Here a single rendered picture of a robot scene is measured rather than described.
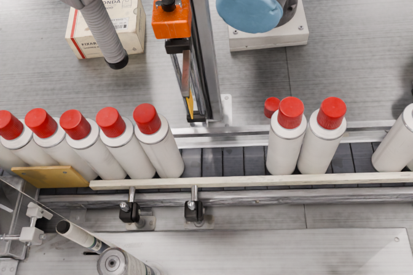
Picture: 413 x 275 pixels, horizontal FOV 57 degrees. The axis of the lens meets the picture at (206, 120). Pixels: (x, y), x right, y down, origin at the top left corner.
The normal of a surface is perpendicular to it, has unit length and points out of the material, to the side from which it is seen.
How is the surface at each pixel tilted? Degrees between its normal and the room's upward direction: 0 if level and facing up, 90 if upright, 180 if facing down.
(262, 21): 95
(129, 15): 0
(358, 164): 0
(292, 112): 2
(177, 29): 90
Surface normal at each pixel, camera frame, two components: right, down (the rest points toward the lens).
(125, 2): -0.10, -0.48
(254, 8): -0.31, 0.89
